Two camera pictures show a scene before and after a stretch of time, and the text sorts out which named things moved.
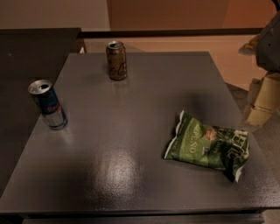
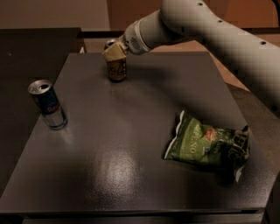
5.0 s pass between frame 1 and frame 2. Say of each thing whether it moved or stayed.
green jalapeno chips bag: stayed
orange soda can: stayed
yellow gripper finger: moved
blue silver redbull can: stayed
